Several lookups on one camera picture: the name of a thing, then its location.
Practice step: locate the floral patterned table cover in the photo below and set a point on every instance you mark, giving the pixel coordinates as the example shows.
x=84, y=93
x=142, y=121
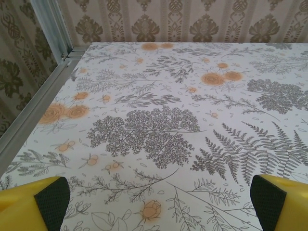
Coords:
x=154, y=96

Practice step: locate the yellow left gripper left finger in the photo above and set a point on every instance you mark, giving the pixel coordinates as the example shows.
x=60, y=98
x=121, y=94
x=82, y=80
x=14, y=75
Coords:
x=24, y=211

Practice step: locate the aluminium upright frame post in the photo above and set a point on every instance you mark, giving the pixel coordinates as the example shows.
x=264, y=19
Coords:
x=53, y=24

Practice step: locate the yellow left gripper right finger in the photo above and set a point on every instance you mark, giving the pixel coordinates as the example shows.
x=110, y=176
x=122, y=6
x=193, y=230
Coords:
x=288, y=207

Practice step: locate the aluminium side frame rail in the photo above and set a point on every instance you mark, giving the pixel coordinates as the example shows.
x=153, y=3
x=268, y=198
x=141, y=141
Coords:
x=41, y=96

